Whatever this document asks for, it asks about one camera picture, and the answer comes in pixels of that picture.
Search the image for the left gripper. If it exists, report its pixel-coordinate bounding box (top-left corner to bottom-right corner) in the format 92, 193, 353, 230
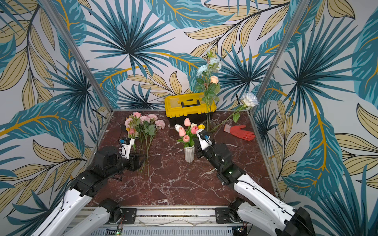
106, 152, 148, 179

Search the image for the pink tulip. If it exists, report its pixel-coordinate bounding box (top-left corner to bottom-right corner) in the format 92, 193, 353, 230
128, 128, 136, 151

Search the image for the large pink rose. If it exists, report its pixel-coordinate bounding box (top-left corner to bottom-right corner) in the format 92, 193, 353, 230
129, 112, 145, 153

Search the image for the white rose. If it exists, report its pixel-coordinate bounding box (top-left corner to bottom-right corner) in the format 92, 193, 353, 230
210, 92, 259, 132

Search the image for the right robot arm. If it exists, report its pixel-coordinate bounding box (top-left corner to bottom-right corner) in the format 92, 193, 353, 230
195, 141, 316, 236

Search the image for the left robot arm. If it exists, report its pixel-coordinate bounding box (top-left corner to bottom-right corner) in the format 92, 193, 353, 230
32, 145, 146, 236

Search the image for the white ribbed vase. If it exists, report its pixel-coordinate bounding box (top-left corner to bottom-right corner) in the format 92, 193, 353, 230
184, 146, 195, 163

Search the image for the glass vase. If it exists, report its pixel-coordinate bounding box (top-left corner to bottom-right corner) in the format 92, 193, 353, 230
201, 120, 219, 135

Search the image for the tulip bouquet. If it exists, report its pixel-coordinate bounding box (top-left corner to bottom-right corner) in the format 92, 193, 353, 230
175, 118, 205, 148

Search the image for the red work glove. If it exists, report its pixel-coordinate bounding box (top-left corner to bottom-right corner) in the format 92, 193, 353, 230
223, 124, 256, 141

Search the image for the yellow toolbox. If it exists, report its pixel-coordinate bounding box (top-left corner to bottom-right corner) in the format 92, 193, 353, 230
164, 92, 217, 127

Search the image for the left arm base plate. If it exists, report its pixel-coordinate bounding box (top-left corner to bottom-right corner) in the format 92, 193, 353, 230
119, 207, 137, 225

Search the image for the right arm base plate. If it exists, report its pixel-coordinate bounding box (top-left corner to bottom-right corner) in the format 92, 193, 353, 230
215, 207, 237, 224

